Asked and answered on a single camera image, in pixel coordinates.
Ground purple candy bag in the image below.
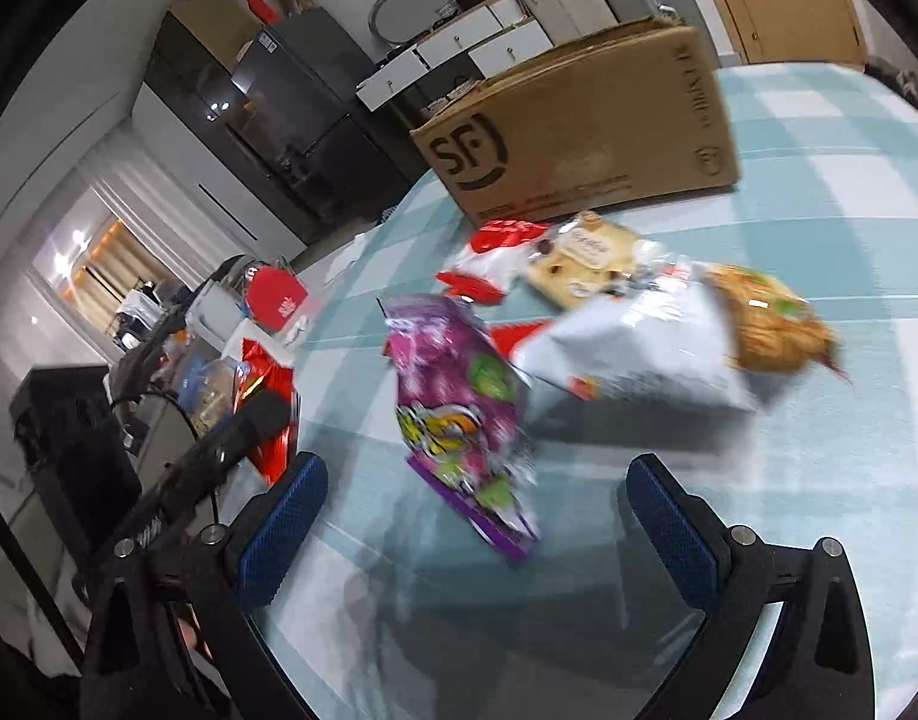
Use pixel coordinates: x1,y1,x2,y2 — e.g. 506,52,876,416
376,292,542,563

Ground brown cardboard box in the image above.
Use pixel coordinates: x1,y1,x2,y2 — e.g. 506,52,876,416
410,22,741,226

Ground white kettle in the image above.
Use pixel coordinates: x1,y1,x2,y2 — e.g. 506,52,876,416
193,281,242,331

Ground grey oval frame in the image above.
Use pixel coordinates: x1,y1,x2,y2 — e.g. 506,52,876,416
369,0,445,42

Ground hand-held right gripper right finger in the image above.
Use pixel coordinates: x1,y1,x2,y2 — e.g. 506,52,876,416
626,454,876,720

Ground red pouch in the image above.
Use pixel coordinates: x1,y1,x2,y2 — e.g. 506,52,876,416
245,266,310,331

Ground grey refrigerator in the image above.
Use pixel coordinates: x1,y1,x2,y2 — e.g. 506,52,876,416
230,7,355,218

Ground white drawer desk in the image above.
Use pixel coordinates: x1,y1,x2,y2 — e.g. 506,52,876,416
354,0,557,110

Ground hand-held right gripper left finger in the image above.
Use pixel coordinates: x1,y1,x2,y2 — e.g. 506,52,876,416
80,452,330,720

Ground flat cardboard sheets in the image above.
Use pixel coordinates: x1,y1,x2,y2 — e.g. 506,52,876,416
170,0,261,61

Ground beige cookie packet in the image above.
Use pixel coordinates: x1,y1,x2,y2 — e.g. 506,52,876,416
526,214,655,308

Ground pile of shoes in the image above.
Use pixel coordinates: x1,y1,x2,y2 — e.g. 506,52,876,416
864,52,918,125

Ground white wardrobe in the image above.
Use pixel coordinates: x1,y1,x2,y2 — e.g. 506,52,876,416
91,79,310,248

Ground wooden door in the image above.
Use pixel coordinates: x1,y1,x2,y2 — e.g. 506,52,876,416
684,0,865,65

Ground dark glass cabinet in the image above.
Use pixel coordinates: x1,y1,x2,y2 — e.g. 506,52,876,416
144,15,310,241

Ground woven laundry basket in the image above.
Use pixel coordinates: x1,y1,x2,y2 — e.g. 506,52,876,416
421,79,482,121

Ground white side table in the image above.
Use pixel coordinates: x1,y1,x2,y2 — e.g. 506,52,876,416
151,240,370,421

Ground beige suitcase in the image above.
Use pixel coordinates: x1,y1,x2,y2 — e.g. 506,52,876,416
515,0,617,46

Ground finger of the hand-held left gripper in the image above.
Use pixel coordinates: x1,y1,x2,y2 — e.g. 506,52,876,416
193,394,291,470

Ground white noodle snack bag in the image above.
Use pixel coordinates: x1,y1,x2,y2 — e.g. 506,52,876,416
504,262,842,413

